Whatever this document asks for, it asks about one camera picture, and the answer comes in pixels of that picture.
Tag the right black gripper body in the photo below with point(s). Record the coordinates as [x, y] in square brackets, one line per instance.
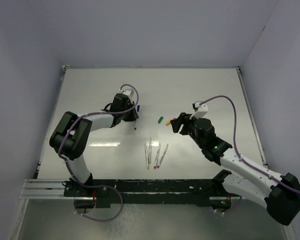
[188, 124]

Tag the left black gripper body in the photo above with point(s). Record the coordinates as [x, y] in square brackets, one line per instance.
[129, 116]

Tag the white pen yellow end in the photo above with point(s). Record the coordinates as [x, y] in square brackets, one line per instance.
[147, 156]

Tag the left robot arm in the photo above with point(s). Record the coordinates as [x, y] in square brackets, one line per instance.
[70, 137]

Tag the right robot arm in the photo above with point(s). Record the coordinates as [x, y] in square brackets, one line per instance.
[279, 194]

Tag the green pen cap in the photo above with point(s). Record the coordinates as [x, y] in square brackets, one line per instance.
[160, 119]

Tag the white pen purple end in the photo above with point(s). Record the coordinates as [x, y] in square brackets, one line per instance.
[157, 156]

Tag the white pen red end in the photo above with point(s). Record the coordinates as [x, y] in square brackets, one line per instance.
[162, 156]

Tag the white pen green end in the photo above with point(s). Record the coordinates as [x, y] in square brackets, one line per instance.
[150, 151]

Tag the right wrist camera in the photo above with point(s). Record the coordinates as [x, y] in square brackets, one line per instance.
[200, 110]

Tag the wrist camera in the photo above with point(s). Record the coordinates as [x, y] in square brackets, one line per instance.
[200, 110]
[128, 92]

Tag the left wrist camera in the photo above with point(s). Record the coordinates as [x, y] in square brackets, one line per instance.
[128, 92]

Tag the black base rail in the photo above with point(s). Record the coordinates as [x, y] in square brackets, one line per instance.
[198, 192]

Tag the aluminium frame rail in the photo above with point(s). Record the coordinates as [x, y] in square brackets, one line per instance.
[42, 189]

